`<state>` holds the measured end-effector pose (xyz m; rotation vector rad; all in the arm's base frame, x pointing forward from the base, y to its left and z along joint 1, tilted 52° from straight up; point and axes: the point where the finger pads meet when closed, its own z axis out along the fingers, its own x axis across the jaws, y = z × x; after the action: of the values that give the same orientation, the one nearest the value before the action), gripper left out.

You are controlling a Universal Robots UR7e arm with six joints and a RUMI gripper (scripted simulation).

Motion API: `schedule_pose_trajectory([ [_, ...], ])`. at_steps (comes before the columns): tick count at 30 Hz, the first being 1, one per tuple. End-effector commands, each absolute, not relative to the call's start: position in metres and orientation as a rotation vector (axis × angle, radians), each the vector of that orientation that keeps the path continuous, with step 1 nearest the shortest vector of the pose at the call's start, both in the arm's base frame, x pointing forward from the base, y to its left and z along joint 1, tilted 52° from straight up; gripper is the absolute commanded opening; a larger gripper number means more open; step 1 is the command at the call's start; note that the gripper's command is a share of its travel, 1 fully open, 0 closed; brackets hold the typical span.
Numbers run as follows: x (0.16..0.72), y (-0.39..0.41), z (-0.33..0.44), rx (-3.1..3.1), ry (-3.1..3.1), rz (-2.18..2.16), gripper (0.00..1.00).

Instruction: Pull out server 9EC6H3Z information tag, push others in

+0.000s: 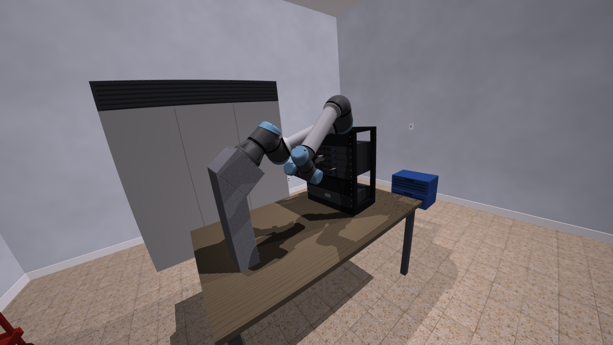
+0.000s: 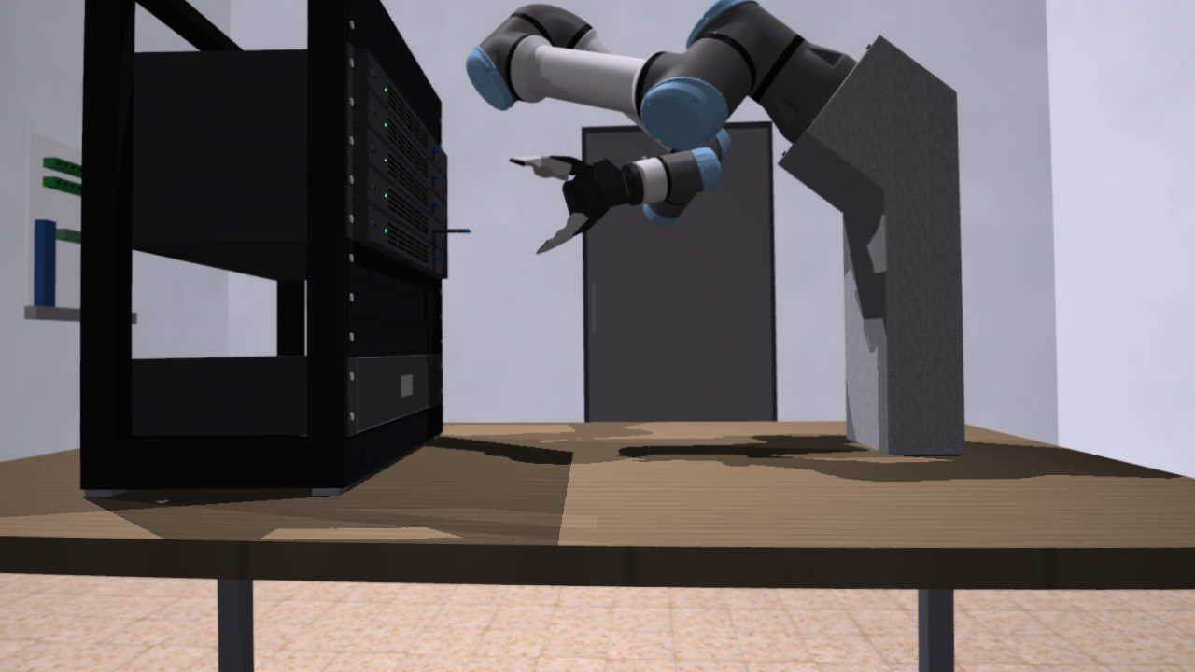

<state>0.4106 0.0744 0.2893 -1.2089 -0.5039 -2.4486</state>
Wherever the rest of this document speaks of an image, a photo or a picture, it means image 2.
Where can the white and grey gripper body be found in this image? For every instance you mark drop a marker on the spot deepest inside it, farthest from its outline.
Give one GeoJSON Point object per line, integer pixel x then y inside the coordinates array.
{"type": "Point", "coordinates": [583, 187]}

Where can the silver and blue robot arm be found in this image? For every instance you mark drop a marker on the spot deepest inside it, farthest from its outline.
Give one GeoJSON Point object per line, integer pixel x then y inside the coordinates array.
{"type": "Point", "coordinates": [683, 99]}

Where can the black server rack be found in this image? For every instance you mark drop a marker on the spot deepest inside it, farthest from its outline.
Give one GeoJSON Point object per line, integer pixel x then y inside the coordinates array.
{"type": "Point", "coordinates": [201, 156]}

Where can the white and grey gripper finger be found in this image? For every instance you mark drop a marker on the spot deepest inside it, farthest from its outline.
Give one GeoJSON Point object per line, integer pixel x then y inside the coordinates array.
{"type": "Point", "coordinates": [559, 167]}
{"type": "Point", "coordinates": [576, 224]}

